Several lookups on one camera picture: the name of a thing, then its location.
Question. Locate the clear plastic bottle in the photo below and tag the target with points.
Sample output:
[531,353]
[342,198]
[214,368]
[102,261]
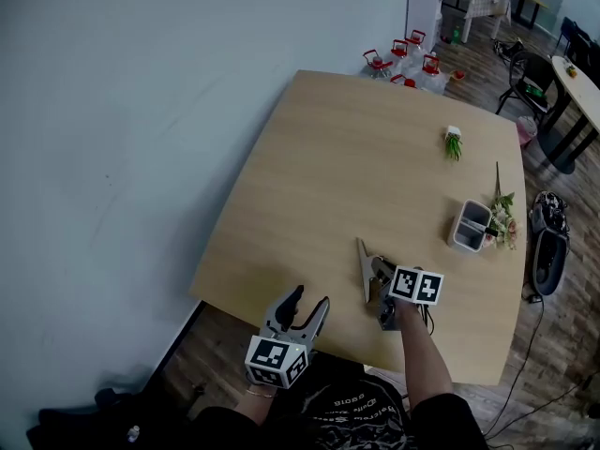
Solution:
[133,434]

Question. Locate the artificial flower bouquet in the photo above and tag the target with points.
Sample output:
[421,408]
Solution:
[504,218]

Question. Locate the grey two-compartment organizer box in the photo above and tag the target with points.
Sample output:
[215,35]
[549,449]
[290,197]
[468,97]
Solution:
[464,240]

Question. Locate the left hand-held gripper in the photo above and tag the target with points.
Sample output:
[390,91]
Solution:
[274,359]

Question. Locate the white cabinet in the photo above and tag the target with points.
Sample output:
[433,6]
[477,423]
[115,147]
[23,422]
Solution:
[424,12]

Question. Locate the black power adapter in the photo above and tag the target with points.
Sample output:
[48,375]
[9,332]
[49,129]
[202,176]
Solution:
[535,298]

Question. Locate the black marker pen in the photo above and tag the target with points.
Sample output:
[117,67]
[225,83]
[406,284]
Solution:
[478,227]

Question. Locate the green plastic bottle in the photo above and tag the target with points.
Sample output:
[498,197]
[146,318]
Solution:
[455,35]

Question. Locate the black bag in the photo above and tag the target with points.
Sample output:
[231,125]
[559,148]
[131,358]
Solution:
[94,420]

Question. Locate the wooden table with white legs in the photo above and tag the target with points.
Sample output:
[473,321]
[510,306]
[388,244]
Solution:
[328,181]

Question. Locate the black metal chair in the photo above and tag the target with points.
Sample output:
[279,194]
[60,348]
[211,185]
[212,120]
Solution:
[534,73]

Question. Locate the open grey carrying case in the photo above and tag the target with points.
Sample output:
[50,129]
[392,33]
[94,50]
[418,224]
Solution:
[548,260]

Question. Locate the table with checkered cloth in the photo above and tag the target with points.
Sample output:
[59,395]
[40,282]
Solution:
[483,3]

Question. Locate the person's black printed t-shirt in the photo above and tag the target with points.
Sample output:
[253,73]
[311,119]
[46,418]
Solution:
[337,415]

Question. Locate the pink plastic bag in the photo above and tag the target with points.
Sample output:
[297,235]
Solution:
[526,131]

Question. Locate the round white table black legs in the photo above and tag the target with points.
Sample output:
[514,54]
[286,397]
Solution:
[581,92]

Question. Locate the person's left forearm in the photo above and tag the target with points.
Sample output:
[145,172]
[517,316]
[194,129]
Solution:
[255,407]

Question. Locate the small potted plant white pot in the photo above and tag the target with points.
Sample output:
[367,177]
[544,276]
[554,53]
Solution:
[452,134]

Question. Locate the small yellow flower decoration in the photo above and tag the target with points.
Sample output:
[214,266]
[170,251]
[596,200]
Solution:
[570,70]

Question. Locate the black office chair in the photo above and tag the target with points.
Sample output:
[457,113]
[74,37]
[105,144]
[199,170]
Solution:
[581,40]

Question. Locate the person's right forearm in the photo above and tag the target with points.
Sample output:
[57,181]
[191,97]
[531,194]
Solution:
[422,354]

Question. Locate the clear water jug red cap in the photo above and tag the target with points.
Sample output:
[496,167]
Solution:
[416,42]
[431,73]
[404,81]
[377,66]
[400,54]

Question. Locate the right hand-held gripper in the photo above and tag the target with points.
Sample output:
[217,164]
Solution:
[417,286]

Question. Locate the green packet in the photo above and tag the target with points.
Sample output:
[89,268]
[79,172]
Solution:
[534,91]

